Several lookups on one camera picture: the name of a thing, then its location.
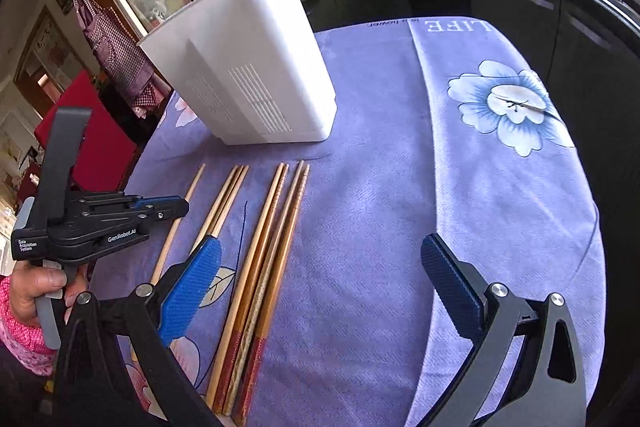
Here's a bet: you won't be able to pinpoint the lone light bamboo chopstick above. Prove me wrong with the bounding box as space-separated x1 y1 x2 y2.
150 164 206 285

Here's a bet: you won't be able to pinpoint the patterned brown chopstick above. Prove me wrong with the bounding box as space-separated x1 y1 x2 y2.
206 162 288 416

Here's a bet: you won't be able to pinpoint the dark brown chopstick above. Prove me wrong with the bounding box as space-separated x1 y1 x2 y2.
212 160 305 416

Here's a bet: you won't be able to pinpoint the brown chopstick red end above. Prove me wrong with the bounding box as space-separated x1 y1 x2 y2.
205 164 288 414

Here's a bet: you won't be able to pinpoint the reddish brown chopstick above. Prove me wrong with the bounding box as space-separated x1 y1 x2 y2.
224 161 310 426

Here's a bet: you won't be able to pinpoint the green kitchen cabinets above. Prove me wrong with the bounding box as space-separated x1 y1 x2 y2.
302 0 639 157

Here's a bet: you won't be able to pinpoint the person's left hand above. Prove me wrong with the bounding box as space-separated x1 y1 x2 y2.
10 261 88 327

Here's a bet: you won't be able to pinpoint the red wooden chair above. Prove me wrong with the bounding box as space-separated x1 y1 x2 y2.
35 70 137 192

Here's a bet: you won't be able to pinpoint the white plastic utensil basket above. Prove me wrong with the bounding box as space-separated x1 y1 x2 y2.
139 0 337 145

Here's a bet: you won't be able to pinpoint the checkered hanging cloth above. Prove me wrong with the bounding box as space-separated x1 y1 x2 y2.
73 0 170 119

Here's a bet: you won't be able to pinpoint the purple floral tablecloth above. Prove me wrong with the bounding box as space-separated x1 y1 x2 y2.
91 17 605 426

